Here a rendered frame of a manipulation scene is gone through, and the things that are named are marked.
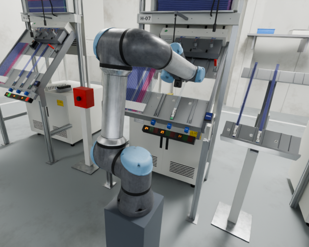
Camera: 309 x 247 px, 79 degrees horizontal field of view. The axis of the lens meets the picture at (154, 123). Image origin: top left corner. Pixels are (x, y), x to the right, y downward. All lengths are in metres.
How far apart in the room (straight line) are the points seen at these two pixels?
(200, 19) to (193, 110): 0.69
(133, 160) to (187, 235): 0.90
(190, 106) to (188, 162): 0.58
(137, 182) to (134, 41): 0.46
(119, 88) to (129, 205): 0.43
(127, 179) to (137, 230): 0.20
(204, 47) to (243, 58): 2.98
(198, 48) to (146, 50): 0.87
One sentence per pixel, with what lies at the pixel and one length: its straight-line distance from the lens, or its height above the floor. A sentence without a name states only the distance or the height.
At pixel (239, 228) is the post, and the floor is 0.01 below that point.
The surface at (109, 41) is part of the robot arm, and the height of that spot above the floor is 1.15.
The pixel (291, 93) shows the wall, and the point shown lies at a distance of 4.76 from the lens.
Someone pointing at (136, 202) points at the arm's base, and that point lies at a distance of 0.75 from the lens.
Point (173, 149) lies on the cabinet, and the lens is 1.60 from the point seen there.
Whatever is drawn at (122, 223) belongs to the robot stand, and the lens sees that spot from 0.81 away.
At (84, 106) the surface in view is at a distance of 1.70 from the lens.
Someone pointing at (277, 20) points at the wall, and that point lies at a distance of 4.67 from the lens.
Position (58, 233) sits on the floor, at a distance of 1.52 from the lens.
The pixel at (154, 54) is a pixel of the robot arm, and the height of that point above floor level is 1.12.
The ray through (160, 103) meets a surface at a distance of 1.25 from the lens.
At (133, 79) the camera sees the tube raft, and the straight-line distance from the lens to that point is 1.43.
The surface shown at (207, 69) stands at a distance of 1.38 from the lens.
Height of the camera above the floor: 1.14
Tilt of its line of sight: 22 degrees down
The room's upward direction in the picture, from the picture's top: 4 degrees clockwise
